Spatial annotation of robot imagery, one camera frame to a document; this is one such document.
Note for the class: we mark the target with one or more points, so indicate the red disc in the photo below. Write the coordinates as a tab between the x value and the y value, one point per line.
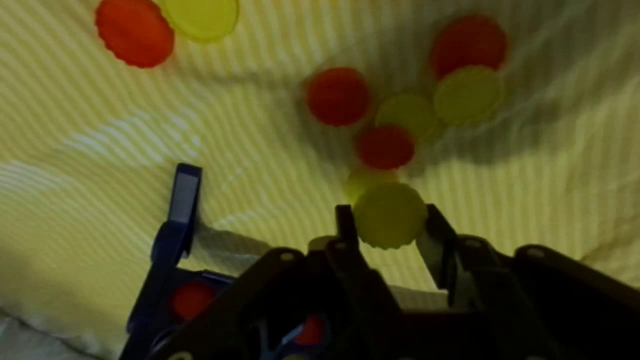
468	41
339	96
135	30
384	147

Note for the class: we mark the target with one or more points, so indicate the yellow disc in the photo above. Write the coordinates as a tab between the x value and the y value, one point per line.
388	215
202	20
410	112
468	95

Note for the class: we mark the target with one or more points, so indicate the red disc far left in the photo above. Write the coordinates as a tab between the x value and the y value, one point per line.
135	30

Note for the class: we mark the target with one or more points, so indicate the yellow bed sheet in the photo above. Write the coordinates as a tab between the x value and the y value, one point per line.
88	145

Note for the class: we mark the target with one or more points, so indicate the red disc lower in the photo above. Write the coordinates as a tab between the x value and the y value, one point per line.
384	147

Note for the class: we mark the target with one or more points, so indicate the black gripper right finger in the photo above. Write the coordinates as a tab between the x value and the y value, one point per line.
437	247

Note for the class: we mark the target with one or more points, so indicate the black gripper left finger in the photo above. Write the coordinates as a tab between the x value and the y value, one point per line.
346	234

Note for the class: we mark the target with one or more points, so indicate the red disc centre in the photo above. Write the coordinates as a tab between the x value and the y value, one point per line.
339	96

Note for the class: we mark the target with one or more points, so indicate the red disc right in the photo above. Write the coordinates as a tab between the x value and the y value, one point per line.
468	41

